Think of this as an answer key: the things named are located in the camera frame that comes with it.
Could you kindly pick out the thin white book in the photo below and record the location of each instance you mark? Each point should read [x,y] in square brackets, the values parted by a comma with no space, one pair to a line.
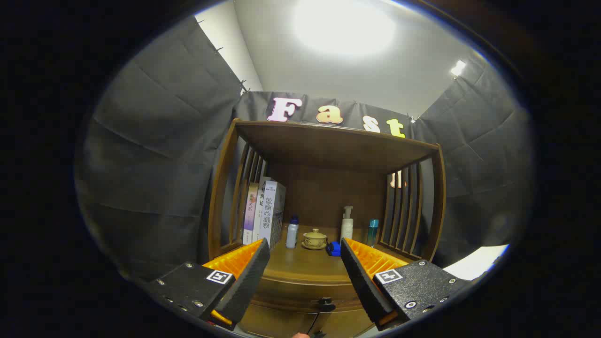
[261,188]

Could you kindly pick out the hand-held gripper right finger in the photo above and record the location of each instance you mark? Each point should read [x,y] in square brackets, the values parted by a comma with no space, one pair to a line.
[361,279]

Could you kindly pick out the white panelled unit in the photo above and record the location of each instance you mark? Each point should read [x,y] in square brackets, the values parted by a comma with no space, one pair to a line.
[474,263]

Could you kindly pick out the round ceiling light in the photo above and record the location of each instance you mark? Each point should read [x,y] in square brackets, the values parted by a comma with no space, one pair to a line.
[342,28]

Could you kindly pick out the white pump bottle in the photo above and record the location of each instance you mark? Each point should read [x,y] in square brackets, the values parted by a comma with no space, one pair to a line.
[347,229]

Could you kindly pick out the teal bottle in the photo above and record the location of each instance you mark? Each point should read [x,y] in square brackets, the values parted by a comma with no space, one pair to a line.
[372,233]

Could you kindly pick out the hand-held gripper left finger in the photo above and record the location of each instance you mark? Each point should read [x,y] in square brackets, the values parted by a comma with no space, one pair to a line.
[244,281]

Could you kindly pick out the yellow lidded teacup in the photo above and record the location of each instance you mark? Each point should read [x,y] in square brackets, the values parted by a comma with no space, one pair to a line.
[315,237]

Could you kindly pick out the white bottle with blue cap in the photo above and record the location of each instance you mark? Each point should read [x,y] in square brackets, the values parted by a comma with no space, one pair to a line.
[292,234]

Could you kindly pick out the yellow saucer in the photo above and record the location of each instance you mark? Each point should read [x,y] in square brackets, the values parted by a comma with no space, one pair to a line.
[313,248]

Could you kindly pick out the purple book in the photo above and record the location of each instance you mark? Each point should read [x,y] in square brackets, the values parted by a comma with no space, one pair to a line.
[250,216]

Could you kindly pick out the brown wooden cabinet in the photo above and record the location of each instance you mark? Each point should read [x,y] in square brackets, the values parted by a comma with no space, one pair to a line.
[328,150]

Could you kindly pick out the blue folded cloth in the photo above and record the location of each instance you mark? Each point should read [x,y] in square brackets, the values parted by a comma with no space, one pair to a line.
[334,249]

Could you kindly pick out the thick white patterned book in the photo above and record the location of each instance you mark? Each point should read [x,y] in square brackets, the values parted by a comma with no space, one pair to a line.
[271,216]

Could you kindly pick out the wooden countertop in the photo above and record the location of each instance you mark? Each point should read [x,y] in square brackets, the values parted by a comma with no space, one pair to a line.
[300,265]

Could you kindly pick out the wooden drawer with black knob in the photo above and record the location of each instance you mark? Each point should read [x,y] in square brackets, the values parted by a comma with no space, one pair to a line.
[291,293]

